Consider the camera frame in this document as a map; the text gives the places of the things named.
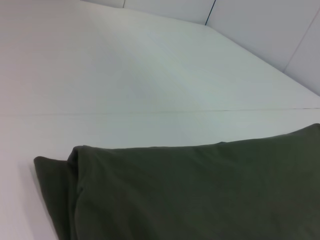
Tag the dark green printed t-shirt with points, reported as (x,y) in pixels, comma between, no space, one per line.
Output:
(187,195)

